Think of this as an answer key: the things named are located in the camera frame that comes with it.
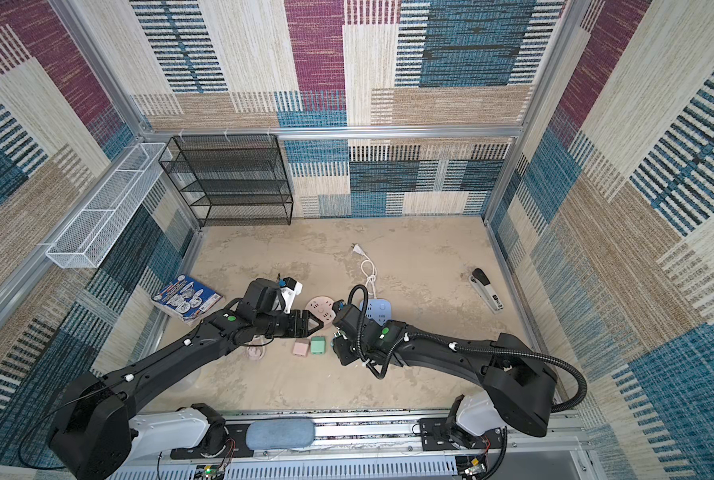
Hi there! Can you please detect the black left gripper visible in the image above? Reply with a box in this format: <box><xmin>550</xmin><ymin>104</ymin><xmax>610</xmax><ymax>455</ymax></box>
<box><xmin>255</xmin><ymin>309</ymin><xmax>324</xmax><ymax>337</ymax></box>

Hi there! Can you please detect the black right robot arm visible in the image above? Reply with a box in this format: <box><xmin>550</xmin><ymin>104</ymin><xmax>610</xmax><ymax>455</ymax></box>
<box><xmin>333</xmin><ymin>301</ymin><xmax>588</xmax><ymax>437</ymax></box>

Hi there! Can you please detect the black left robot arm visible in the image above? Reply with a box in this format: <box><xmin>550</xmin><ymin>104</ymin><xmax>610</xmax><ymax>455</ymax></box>
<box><xmin>46</xmin><ymin>278</ymin><xmax>324</xmax><ymax>479</ymax></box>

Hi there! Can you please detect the pink plug adapter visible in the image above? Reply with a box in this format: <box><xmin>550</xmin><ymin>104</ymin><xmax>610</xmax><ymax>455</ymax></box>
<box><xmin>292</xmin><ymin>339</ymin><xmax>310</xmax><ymax>357</ymax></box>

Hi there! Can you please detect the green plug adapter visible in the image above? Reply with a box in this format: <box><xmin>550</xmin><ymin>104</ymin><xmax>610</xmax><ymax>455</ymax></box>
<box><xmin>310</xmin><ymin>336</ymin><xmax>328</xmax><ymax>355</ymax></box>

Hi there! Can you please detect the pink round power strip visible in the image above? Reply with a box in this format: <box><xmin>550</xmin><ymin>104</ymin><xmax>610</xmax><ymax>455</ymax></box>
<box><xmin>306</xmin><ymin>296</ymin><xmax>336</xmax><ymax>328</ymax></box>

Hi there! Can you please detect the blue square power strip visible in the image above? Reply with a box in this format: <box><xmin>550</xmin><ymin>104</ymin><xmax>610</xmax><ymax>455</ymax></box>
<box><xmin>366</xmin><ymin>298</ymin><xmax>392</xmax><ymax>326</ymax></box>

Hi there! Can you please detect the blue-grey cushion pad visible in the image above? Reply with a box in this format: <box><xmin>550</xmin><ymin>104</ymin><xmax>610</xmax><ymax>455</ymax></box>
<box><xmin>245</xmin><ymin>418</ymin><xmax>316</xmax><ymax>451</ymax></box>

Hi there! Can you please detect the blue illustrated box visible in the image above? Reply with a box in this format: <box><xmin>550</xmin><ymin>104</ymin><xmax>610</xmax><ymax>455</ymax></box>
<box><xmin>151</xmin><ymin>274</ymin><xmax>223</xmax><ymax>325</ymax></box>

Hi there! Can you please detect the black and grey stapler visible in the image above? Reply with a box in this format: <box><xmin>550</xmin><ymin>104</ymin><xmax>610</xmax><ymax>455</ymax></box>
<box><xmin>469</xmin><ymin>268</ymin><xmax>504</xmax><ymax>314</ymax></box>

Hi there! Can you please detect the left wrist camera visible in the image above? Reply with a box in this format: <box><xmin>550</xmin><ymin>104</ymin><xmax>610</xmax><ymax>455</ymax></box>
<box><xmin>278</xmin><ymin>277</ymin><xmax>303</xmax><ymax>314</ymax></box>

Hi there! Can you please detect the white power strip cable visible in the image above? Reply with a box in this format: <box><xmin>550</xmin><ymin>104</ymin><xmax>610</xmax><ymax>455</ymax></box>
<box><xmin>352</xmin><ymin>242</ymin><xmax>379</xmax><ymax>299</ymax></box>

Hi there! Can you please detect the black wire mesh shelf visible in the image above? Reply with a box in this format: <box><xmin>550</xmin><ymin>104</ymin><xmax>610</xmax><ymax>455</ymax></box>
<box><xmin>158</xmin><ymin>134</ymin><xmax>294</xmax><ymax>228</ymax></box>

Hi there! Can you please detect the white wire mesh basket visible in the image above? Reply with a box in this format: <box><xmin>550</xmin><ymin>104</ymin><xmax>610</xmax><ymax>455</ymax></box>
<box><xmin>45</xmin><ymin>143</ymin><xmax>165</xmax><ymax>269</ymax></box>

